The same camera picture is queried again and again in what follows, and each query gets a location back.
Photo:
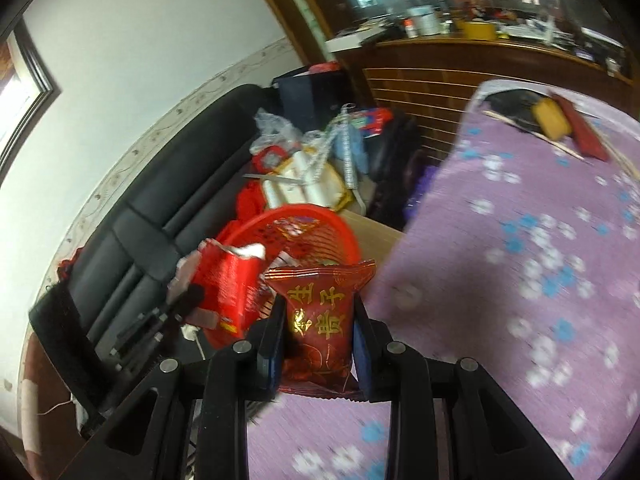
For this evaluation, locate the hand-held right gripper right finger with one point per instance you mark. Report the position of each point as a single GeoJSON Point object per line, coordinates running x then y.
{"type": "Point", "coordinates": [361, 360]}

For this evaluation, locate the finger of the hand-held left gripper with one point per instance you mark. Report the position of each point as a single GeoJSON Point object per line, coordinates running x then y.
{"type": "Point", "coordinates": [192, 296]}

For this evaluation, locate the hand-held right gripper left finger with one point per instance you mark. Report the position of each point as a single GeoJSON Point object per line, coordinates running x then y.
{"type": "Point", "coordinates": [272, 360]}

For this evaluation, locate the torn bright red packet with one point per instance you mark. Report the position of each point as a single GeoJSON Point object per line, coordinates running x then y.
{"type": "Point", "coordinates": [225, 285]}

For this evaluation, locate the dark red gold-print snack packet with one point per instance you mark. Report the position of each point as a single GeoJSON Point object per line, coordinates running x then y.
{"type": "Point", "coordinates": [315, 330]}

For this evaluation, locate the red plastic mesh basket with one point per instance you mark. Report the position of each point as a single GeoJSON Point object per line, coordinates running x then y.
{"type": "Point", "coordinates": [310, 230]}

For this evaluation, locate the black box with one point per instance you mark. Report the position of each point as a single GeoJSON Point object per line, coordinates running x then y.
{"type": "Point", "coordinates": [65, 350]}

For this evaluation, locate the black leather sofa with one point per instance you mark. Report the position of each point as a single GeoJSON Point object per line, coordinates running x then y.
{"type": "Point", "coordinates": [150, 210]}

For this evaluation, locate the red cloth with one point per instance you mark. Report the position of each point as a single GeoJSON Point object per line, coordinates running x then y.
{"type": "Point", "coordinates": [252, 202]}

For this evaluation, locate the white thread roll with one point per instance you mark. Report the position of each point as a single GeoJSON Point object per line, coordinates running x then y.
{"type": "Point", "coordinates": [315, 192]}
{"type": "Point", "coordinates": [274, 194]}
{"type": "Point", "coordinates": [299, 162]}

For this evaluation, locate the red framed plastic packet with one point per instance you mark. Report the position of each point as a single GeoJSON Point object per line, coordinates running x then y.
{"type": "Point", "coordinates": [267, 159]}

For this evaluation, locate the white rolls in yellow tray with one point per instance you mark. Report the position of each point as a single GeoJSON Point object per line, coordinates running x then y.
{"type": "Point", "coordinates": [335, 185]}

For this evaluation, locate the purple plastic bag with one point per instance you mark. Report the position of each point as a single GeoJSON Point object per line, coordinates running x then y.
{"type": "Point", "coordinates": [422, 190]}

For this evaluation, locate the clear plastic bag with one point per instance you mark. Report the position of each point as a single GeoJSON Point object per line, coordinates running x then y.
{"type": "Point", "coordinates": [275, 127]}

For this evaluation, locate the white folding ruler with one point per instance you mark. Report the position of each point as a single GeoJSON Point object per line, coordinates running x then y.
{"type": "Point", "coordinates": [350, 160]}

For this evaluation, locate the purple floral tablecloth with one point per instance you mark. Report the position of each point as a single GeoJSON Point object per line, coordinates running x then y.
{"type": "Point", "coordinates": [500, 210]}

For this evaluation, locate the light blue cloth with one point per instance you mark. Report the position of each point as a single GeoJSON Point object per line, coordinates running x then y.
{"type": "Point", "coordinates": [357, 152]}

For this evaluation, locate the dark blue paper bag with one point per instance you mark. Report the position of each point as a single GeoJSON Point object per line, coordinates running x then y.
{"type": "Point", "coordinates": [310, 97]}

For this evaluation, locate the red and blue packet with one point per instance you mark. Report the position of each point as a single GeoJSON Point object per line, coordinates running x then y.
{"type": "Point", "coordinates": [372, 121]}

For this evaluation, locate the pink plastic bag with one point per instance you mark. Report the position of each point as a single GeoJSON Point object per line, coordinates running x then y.
{"type": "Point", "coordinates": [324, 68]}

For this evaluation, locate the wooden stick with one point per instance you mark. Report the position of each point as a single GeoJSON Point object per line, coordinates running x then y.
{"type": "Point", "coordinates": [500, 119]}

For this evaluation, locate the wooden brick-pattern counter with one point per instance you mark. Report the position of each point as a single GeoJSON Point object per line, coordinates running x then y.
{"type": "Point", "coordinates": [415, 75]}

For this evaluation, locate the black pouch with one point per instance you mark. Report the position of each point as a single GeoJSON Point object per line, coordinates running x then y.
{"type": "Point", "coordinates": [512, 107]}

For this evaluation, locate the white flat box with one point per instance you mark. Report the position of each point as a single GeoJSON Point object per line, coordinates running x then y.
{"type": "Point", "coordinates": [350, 42]}

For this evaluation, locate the yellow block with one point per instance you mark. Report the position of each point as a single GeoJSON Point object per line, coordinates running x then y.
{"type": "Point", "coordinates": [551, 119]}

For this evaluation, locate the red flat box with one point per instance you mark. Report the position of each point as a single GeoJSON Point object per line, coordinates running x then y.
{"type": "Point", "coordinates": [585, 132]}

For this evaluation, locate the yellow tape roll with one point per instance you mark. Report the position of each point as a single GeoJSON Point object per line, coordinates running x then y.
{"type": "Point", "coordinates": [477, 31]}

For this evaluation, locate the dark wooden window frame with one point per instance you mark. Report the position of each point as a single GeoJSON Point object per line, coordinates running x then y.
{"type": "Point", "coordinates": [35, 75]}

